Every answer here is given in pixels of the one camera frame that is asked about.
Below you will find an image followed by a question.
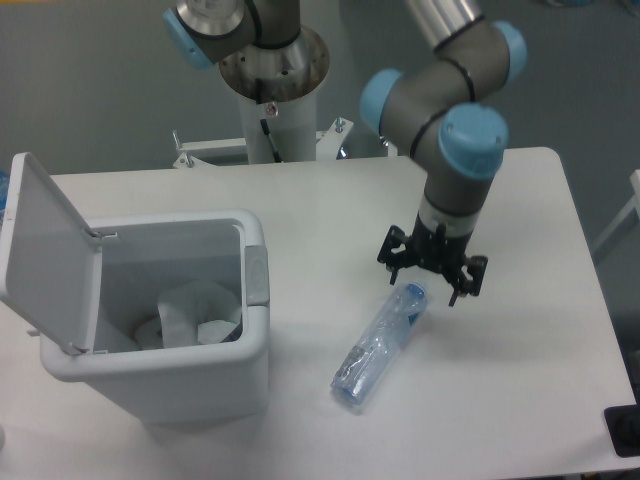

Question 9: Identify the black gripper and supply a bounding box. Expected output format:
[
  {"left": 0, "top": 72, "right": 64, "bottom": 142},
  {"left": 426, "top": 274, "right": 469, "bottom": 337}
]
[{"left": 377, "top": 217, "right": 488, "bottom": 306}]

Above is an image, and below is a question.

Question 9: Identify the white trash can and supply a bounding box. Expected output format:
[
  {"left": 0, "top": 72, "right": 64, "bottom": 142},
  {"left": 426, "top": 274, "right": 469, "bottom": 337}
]
[{"left": 40, "top": 209, "right": 270, "bottom": 424}]

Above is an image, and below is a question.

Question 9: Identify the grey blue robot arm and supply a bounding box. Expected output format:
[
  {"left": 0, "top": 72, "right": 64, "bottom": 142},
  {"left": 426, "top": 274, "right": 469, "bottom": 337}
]
[{"left": 163, "top": 1, "right": 527, "bottom": 298}]

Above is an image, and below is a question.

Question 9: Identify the black cable on pedestal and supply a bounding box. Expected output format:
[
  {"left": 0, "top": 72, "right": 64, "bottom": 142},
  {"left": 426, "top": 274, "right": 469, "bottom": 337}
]
[{"left": 253, "top": 77, "right": 284, "bottom": 164}]

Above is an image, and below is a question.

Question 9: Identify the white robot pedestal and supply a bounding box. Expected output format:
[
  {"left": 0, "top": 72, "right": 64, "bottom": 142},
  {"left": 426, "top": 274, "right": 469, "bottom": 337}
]
[{"left": 238, "top": 93, "right": 317, "bottom": 164}]

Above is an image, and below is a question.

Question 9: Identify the white pedestal base frame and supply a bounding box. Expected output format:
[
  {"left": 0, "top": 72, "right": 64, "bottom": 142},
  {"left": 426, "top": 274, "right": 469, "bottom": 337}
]
[{"left": 170, "top": 115, "right": 401, "bottom": 170}]

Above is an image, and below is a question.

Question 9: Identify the white trash can lid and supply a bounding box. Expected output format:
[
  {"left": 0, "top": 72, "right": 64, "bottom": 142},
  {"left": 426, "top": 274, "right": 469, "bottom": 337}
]
[{"left": 1, "top": 153, "right": 102, "bottom": 355}]

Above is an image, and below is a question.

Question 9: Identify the black clamp at table edge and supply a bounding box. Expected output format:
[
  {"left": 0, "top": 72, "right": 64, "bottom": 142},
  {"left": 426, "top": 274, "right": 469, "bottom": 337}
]
[{"left": 604, "top": 404, "right": 639, "bottom": 458}]

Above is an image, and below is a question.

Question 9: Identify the trash pile inside can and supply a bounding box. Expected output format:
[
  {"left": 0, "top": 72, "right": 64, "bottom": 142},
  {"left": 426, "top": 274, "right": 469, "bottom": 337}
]
[{"left": 134, "top": 311, "right": 242, "bottom": 350}]

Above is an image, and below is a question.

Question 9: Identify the clear plastic water bottle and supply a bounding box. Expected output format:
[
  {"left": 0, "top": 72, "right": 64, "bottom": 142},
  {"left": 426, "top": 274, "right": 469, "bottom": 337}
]
[{"left": 330, "top": 282, "right": 428, "bottom": 408}]

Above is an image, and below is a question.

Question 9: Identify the white frame at right edge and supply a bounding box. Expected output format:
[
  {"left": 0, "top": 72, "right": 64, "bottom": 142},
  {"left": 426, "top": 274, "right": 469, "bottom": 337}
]
[{"left": 591, "top": 170, "right": 639, "bottom": 265}]

